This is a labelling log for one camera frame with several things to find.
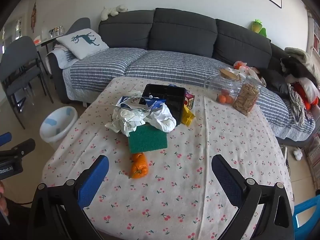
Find clear glass jar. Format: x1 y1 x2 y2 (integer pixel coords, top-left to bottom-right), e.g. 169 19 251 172
204 68 242 105

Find white plush toy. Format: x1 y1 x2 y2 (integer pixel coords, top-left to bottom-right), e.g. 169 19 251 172
101 4 128 21

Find red and white plush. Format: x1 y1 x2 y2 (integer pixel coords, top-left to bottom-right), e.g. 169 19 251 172
291 77 320 110

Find crumpled white paper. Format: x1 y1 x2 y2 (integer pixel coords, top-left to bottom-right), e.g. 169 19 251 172
147 104 177 133

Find red wall ornament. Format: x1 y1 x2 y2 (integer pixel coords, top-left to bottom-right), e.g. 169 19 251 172
30 2 37 33

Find green sponge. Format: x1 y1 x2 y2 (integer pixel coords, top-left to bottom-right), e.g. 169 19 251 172
127 124 168 154

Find dark grey sofa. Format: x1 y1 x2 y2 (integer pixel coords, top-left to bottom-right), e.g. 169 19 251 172
49 8 320 147

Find red can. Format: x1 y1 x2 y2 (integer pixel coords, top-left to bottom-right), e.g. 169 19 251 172
184 94 195 109

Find glass jars on side table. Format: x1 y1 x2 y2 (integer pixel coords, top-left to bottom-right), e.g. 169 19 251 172
49 26 65 39

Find light grey quilted blanket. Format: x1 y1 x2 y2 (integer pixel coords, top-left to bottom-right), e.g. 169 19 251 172
46 44 75 70

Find black plastic tray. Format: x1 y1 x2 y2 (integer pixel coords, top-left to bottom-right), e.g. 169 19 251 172
139 84 187 127

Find green frog plush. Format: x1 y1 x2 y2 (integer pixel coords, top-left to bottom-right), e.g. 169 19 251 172
251 19 267 37

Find jar of wooden clothespins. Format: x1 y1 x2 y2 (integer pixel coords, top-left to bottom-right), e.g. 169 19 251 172
232 76 262 117

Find grey furry blanket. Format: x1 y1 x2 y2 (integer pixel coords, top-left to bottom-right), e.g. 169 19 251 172
285 47 320 80

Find blue plastic stool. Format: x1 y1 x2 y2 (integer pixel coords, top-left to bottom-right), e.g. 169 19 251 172
292 196 320 240

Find cherry print tablecloth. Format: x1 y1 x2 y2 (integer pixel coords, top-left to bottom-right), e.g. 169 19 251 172
41 76 295 240

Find crumpled printed paper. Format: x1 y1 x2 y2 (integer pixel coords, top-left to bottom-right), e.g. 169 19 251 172
105 106 150 137

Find dark blue carton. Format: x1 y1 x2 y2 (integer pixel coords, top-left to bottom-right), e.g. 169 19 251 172
117 95 144 108

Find orange and white plush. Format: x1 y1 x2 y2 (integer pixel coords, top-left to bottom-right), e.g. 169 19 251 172
234 60 260 81

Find person's left hand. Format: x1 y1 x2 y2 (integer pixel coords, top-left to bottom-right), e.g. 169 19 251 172
0 181 8 214

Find black and white plush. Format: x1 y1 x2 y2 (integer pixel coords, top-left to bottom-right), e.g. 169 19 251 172
280 56 316 85

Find bamboo jar lid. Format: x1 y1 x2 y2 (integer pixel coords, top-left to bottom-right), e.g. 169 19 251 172
219 68 240 81

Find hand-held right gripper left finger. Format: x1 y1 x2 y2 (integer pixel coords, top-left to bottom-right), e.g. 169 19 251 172
29 155 110 240

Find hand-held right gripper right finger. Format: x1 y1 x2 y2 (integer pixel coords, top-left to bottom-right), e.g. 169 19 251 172
211 154 294 240

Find grey chair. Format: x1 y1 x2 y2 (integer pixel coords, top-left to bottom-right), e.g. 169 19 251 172
0 36 54 130

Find yellow snack packet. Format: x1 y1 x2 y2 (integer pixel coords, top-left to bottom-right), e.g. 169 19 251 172
181 104 196 126

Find white deer pillow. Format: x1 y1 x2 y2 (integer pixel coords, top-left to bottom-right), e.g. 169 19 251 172
56 28 110 60

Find orange toy pepper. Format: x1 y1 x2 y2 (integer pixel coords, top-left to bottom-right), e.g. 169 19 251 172
129 152 149 179

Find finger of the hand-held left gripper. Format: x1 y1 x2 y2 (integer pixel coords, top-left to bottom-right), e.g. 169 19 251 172
0 138 36 159
0 132 12 146

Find white trash bin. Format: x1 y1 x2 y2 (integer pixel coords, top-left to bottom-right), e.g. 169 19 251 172
39 106 78 152

